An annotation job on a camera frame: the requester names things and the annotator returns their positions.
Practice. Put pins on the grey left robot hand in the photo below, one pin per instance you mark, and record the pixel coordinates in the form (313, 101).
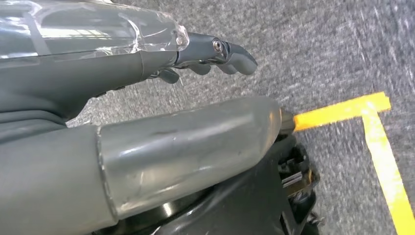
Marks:
(162, 155)

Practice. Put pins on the yellow floor tape square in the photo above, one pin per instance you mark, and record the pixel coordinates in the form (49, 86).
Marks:
(340, 112)

